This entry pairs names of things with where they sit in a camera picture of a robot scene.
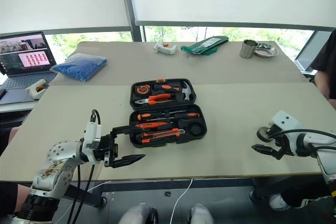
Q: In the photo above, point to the person in black shirt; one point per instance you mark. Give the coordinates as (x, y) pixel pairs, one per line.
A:
(326, 72)

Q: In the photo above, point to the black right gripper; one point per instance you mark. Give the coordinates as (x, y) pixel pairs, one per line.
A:
(282, 147)

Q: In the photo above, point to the grey rounded robot foot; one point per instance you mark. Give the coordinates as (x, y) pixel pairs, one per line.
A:
(135, 214)
(200, 214)

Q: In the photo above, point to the black tool case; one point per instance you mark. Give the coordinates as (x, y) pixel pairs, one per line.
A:
(194, 132)

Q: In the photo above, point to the open laptop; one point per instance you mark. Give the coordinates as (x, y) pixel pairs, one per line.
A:
(25, 56)

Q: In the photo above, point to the orange black utility knife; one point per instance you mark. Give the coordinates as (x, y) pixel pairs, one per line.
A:
(160, 135)

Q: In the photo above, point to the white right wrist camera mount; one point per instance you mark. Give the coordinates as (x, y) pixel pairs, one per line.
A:
(284, 121)

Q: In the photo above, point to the grey slanted window frame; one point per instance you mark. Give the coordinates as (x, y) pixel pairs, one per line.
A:
(311, 51)

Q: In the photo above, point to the blue plastic bag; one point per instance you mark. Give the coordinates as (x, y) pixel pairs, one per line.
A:
(80, 66)

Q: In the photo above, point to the claw hammer black orange grip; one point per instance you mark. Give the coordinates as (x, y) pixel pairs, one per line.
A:
(170, 87)

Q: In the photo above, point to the steel cup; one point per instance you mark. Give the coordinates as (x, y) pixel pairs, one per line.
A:
(248, 50)

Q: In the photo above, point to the black electrical tape roll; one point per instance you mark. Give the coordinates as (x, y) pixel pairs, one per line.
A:
(262, 133)

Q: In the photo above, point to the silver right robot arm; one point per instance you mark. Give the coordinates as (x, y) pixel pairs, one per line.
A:
(304, 142)

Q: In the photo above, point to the steel dish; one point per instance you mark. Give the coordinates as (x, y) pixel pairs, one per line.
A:
(266, 52)

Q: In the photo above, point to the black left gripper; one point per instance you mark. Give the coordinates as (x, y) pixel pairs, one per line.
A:
(105, 146)

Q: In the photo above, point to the small black floor object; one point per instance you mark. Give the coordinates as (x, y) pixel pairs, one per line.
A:
(168, 193)

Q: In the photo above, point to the large orange black screwdriver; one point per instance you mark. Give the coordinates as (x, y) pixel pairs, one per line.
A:
(193, 115)

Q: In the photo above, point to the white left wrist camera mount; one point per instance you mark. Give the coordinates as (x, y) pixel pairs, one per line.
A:
(92, 132)

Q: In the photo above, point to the orange black tape measure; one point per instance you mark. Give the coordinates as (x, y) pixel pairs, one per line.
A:
(143, 89)

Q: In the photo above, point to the dark window mullion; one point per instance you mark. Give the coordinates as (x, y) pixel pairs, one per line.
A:
(131, 6)

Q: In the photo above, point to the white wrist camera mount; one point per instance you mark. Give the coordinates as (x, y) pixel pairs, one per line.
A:
(92, 132)
(284, 121)

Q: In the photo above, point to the slim orange black screwdriver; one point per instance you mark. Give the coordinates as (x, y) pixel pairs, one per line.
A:
(145, 116)

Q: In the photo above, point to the white sneaker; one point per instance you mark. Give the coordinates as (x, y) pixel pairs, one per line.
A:
(278, 203)

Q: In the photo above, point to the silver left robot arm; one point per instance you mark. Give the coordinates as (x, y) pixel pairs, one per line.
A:
(63, 150)

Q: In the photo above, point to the orange voltage tester pen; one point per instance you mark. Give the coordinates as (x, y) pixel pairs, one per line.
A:
(151, 124)

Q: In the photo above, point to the green packet with label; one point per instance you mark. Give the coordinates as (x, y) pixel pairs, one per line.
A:
(204, 46)

